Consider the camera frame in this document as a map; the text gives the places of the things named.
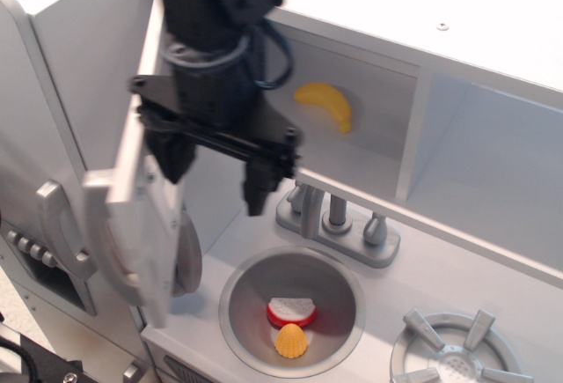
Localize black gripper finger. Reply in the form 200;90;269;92
144;129;196;184
243;160;281;217

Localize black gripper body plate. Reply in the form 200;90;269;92
128;61;302;179

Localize yellow toy corn piece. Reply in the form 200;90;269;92
274;323;309;359

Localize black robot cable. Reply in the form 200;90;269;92
250;17;296;92

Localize round metal sink bowl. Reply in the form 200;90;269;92
219;247;366;379

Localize white toy kitchen cabinet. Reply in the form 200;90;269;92
1;0;562;382

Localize grey fridge door handle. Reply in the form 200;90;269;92
35;180;97;281

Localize grey toy faucet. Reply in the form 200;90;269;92
276;182;401;269

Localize grey toy stove burner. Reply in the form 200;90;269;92
390;309;534;382

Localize grey toy microwave door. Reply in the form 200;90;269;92
82;2;190;329

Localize red white toy food slice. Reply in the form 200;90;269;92
267;298;317;328

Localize grey toy ice dispenser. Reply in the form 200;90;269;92
1;220;96;316

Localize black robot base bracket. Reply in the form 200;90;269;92
1;316;95;383

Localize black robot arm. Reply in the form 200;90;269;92
130;0;301;217

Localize yellow toy banana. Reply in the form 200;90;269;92
293;82;352;134

